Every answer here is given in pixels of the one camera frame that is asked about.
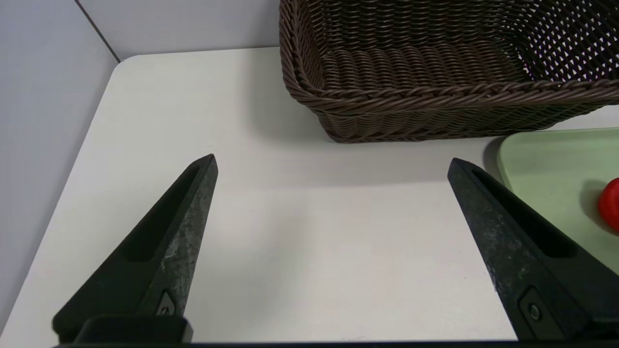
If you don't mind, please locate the dark brown wicker basket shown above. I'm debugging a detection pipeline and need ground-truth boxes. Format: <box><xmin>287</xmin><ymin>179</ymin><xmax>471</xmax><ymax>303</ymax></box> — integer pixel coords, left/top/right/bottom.
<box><xmin>279</xmin><ymin>0</ymin><xmax>619</xmax><ymax>144</ymax></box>

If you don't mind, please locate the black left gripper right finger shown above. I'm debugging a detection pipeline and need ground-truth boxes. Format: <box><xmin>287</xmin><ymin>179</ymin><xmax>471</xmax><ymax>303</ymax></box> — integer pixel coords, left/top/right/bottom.
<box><xmin>447</xmin><ymin>158</ymin><xmax>619</xmax><ymax>341</ymax></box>

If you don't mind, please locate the light green plastic tray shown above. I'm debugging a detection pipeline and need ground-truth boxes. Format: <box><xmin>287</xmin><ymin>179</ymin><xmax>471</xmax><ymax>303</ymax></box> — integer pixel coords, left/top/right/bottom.
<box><xmin>497</xmin><ymin>128</ymin><xmax>619</xmax><ymax>276</ymax></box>

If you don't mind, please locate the red rubber duck toy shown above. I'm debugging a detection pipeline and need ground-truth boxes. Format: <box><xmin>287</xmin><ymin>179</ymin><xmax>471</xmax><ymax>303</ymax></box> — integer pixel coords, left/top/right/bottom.
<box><xmin>598</xmin><ymin>177</ymin><xmax>619</xmax><ymax>235</ymax></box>

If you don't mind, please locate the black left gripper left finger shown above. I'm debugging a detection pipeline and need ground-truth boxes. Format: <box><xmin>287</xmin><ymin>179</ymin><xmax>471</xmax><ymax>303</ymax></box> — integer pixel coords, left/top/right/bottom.
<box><xmin>52</xmin><ymin>154</ymin><xmax>219</xmax><ymax>341</ymax></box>

